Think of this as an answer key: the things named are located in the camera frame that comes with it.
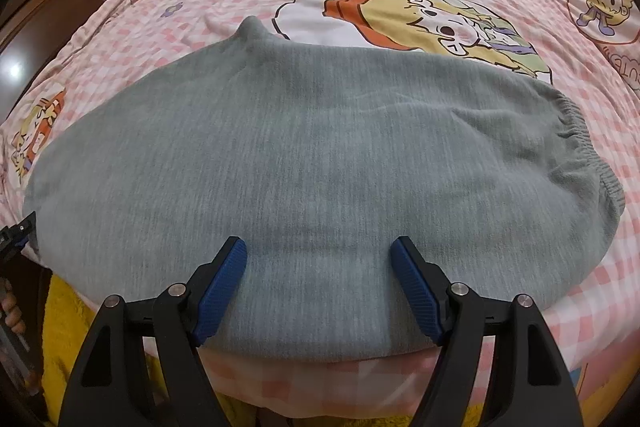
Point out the grey pants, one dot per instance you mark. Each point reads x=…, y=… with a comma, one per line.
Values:
x=310, y=167

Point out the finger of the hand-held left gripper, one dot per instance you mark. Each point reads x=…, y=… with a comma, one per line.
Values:
x=17, y=234

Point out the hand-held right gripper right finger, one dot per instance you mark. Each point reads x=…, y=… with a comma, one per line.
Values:
x=417, y=292

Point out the person's left hand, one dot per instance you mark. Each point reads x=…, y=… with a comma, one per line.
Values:
x=11, y=313

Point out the orange printed bed sheet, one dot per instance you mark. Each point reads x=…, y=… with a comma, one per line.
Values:
x=582, y=387

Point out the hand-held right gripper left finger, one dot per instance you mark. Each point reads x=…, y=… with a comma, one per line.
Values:
x=220, y=292

